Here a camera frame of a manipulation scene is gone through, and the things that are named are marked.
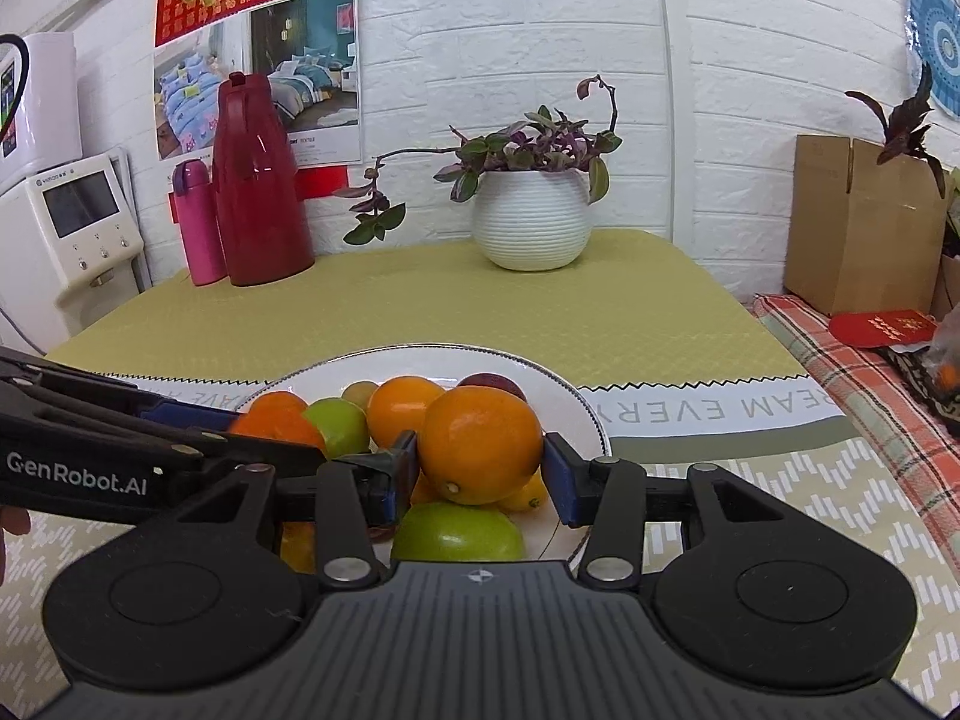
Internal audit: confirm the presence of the brown cardboard box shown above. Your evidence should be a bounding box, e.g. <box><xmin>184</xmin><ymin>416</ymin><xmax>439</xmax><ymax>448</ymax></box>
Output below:
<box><xmin>782</xmin><ymin>135</ymin><xmax>947</xmax><ymax>316</ymax></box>

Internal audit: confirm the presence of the large green mango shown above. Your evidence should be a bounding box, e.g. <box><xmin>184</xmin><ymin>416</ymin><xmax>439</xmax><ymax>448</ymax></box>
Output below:
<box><xmin>391</xmin><ymin>500</ymin><xmax>526</xmax><ymax>562</ymax></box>

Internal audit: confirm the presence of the white water purifier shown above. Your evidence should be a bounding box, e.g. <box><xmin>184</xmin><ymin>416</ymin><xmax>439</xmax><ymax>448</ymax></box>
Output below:
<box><xmin>0</xmin><ymin>32</ymin><xmax>83</xmax><ymax>192</ymax></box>

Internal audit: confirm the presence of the small orange tangerine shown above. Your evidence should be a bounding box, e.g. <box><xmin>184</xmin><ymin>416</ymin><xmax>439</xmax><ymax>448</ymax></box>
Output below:
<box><xmin>280</xmin><ymin>522</ymin><xmax>316</xmax><ymax>574</ymax></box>

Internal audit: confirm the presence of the white ceramic plate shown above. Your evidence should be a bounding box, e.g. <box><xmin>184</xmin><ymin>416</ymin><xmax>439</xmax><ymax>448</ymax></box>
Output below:
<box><xmin>241</xmin><ymin>344</ymin><xmax>610</xmax><ymax>561</ymax></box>

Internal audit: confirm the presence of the red thermos jug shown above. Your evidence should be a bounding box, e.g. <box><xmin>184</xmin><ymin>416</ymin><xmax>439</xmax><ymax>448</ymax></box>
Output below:
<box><xmin>213</xmin><ymin>71</ymin><xmax>314</xmax><ymax>286</ymax></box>

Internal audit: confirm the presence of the large orange with stem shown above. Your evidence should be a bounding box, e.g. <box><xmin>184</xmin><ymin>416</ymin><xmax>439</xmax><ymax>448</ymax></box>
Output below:
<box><xmin>366</xmin><ymin>376</ymin><xmax>446</xmax><ymax>447</ymax></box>

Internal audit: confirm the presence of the blue wall decoration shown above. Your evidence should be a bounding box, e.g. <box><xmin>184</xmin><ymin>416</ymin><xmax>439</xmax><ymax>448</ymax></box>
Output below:
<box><xmin>905</xmin><ymin>0</ymin><xmax>958</xmax><ymax>119</ymax></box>

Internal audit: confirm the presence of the brown longan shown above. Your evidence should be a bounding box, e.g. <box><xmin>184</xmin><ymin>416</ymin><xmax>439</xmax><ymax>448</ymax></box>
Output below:
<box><xmin>342</xmin><ymin>380</ymin><xmax>379</xmax><ymax>411</ymax></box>

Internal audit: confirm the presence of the person hand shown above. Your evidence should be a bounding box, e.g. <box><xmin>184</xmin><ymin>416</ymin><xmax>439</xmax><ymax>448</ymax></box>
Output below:
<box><xmin>0</xmin><ymin>505</ymin><xmax>31</xmax><ymax>582</ymax></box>

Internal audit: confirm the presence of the dark purple potted plant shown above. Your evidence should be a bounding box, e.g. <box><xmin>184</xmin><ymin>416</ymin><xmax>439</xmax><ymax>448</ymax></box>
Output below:
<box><xmin>844</xmin><ymin>62</ymin><xmax>946</xmax><ymax>197</ymax></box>

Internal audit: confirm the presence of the clear plastic bag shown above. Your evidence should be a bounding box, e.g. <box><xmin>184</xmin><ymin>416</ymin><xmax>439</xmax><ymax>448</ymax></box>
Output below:
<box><xmin>921</xmin><ymin>304</ymin><xmax>960</xmax><ymax>411</ymax></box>

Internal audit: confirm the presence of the white pot purple plant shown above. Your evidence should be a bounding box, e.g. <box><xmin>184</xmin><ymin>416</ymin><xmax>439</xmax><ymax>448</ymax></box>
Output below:
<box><xmin>335</xmin><ymin>75</ymin><xmax>622</xmax><ymax>273</ymax></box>

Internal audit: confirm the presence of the plaid cloth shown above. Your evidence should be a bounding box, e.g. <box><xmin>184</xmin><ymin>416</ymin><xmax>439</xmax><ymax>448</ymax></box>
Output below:
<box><xmin>750</xmin><ymin>294</ymin><xmax>958</xmax><ymax>567</ymax></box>

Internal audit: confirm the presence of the dark red plum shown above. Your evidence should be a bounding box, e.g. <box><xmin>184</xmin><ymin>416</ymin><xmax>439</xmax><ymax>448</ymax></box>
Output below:
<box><xmin>459</xmin><ymin>372</ymin><xmax>527</xmax><ymax>401</ymax></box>

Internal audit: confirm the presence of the patterned tablecloth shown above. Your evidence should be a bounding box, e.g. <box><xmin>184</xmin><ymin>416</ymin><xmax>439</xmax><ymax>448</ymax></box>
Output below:
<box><xmin>0</xmin><ymin>229</ymin><xmax>960</xmax><ymax>720</ymax></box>

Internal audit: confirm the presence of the small green apple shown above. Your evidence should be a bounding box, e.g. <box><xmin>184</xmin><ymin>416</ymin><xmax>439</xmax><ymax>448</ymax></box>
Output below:
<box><xmin>302</xmin><ymin>397</ymin><xmax>370</xmax><ymax>460</ymax></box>

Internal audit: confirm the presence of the mandarin with rough skin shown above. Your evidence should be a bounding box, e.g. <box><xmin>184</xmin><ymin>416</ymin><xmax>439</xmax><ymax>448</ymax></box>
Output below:
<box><xmin>228</xmin><ymin>392</ymin><xmax>325</xmax><ymax>452</ymax></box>

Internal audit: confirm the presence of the red envelope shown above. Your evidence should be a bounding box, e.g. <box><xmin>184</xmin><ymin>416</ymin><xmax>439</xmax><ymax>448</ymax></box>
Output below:
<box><xmin>828</xmin><ymin>309</ymin><xmax>937</xmax><ymax>349</ymax></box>

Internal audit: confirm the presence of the large orange back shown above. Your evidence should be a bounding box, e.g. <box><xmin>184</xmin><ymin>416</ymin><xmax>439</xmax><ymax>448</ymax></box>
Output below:
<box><xmin>416</xmin><ymin>387</ymin><xmax>544</xmax><ymax>505</ymax></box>

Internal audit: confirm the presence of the bedding wall poster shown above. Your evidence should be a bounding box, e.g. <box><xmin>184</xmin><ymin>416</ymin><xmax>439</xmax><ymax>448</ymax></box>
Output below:
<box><xmin>153</xmin><ymin>0</ymin><xmax>363</xmax><ymax>171</ymax></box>

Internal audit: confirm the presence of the white water dispenser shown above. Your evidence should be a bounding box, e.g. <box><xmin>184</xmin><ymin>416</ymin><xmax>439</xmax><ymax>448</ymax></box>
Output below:
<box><xmin>2</xmin><ymin>149</ymin><xmax>149</xmax><ymax>356</ymax></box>

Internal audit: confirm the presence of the small yellow orange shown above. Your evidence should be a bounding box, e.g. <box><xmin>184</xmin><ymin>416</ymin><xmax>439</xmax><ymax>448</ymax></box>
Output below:
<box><xmin>498</xmin><ymin>472</ymin><xmax>548</xmax><ymax>514</ymax></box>

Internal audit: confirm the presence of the pink water bottle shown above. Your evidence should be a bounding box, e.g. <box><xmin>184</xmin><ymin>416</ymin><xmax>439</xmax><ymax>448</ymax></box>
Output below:
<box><xmin>172</xmin><ymin>160</ymin><xmax>226</xmax><ymax>286</ymax></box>

